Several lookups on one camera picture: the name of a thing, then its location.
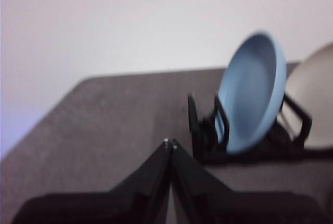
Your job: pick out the black plate rack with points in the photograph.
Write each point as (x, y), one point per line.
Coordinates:
(208, 153)

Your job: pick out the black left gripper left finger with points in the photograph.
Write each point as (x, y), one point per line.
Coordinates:
(130, 205)

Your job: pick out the beige plate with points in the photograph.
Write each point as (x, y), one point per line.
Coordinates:
(317, 91)

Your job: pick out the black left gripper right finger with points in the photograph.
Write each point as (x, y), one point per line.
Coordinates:
(221, 205)

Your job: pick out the blue plate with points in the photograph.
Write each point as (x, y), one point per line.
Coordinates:
(249, 91)

